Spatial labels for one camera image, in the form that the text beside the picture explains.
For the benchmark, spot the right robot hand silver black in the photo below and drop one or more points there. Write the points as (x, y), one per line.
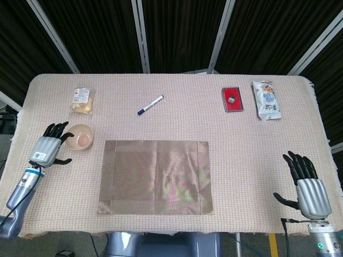
(313, 198)

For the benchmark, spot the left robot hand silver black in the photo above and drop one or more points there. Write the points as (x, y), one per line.
(44, 150)

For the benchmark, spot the beige bowl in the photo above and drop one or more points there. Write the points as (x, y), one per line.
(83, 131)

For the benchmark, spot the brown woven placemat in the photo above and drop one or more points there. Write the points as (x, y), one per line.
(155, 176)

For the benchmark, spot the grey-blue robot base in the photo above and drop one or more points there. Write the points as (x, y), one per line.
(160, 246)

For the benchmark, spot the left robot arm grey-blue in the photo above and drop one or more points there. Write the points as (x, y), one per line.
(20, 192)

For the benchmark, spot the black equipment rack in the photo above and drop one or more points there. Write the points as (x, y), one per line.
(6, 123)

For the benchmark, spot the clear bag of biscuits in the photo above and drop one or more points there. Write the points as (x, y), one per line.
(81, 104)

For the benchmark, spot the beige waffle tablecloth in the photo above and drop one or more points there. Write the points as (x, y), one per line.
(254, 150)

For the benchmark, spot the white table leg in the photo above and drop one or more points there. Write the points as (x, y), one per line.
(238, 245)

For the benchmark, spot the white snack packet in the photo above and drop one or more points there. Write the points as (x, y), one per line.
(268, 104)

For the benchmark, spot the black box on floor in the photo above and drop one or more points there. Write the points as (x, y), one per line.
(65, 253)

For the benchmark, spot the white marker with blue cap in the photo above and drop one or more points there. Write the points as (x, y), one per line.
(150, 105)

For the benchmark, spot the red ink pad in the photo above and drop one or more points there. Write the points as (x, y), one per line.
(238, 105)

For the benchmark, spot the small grey-green cube stamp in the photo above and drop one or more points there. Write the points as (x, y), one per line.
(231, 99)

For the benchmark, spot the grey partition frame post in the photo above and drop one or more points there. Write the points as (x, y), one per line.
(338, 148)
(10, 101)
(53, 37)
(316, 45)
(221, 32)
(140, 34)

